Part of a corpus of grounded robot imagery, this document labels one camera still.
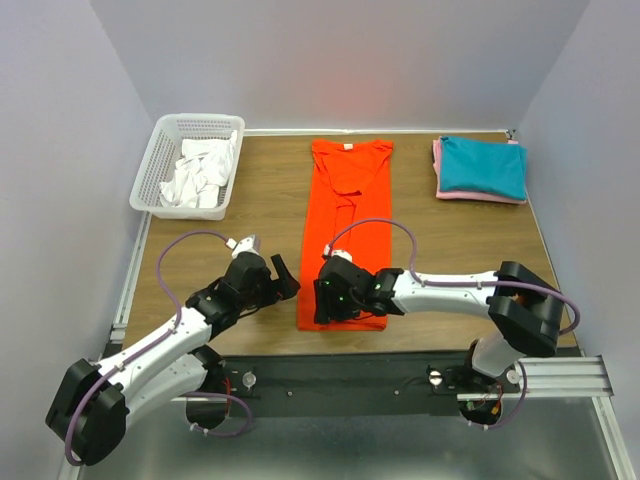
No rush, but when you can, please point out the orange t shirt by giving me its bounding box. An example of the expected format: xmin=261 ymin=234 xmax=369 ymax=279
xmin=296 ymin=139 xmax=394 ymax=331

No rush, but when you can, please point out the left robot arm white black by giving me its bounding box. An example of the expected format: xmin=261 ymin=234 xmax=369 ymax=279
xmin=45 ymin=251 xmax=300 ymax=466

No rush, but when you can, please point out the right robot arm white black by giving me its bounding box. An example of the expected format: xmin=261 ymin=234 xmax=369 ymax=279
xmin=313 ymin=254 xmax=568 ymax=392

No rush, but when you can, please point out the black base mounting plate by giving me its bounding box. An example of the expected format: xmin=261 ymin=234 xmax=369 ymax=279
xmin=202 ymin=351 xmax=520 ymax=418

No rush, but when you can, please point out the white crumpled t shirt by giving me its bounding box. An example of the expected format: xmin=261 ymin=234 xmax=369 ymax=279
xmin=159 ymin=130 xmax=238 ymax=209

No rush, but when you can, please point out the pink folded t shirt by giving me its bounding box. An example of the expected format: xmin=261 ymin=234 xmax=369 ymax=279
xmin=432 ymin=136 xmax=527 ymax=205

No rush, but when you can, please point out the white plastic laundry basket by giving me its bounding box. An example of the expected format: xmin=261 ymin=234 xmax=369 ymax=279
xmin=129 ymin=113 xmax=245 ymax=221

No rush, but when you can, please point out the teal folded t shirt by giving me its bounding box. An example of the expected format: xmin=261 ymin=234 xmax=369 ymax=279
xmin=440 ymin=136 xmax=527 ymax=200

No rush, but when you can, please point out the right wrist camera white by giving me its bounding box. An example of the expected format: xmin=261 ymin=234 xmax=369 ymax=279
xmin=322 ymin=244 xmax=353 ymax=262

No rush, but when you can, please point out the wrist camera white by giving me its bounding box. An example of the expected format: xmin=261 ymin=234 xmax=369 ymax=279
xmin=225 ymin=234 xmax=261 ymax=259
xmin=322 ymin=244 xmax=353 ymax=262

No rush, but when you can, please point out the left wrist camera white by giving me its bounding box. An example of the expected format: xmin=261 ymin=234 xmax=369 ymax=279
xmin=225 ymin=234 xmax=261 ymax=259

